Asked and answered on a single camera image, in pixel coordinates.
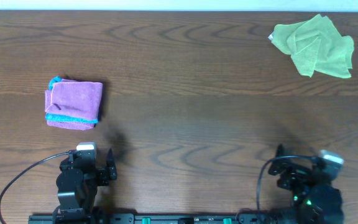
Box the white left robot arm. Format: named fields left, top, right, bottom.
left=52, top=149, right=117, bottom=224

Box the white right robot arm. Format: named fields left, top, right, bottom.
left=263, top=144, right=344, bottom=224

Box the purple microfiber cloth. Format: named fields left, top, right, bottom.
left=44, top=78, right=104, bottom=121

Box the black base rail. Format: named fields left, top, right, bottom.
left=28, top=213, right=279, bottom=224

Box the folded purple cloth under blue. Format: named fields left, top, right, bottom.
left=47, top=121, right=95, bottom=131

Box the green microfiber cloth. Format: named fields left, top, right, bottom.
left=268, top=14, right=354, bottom=79

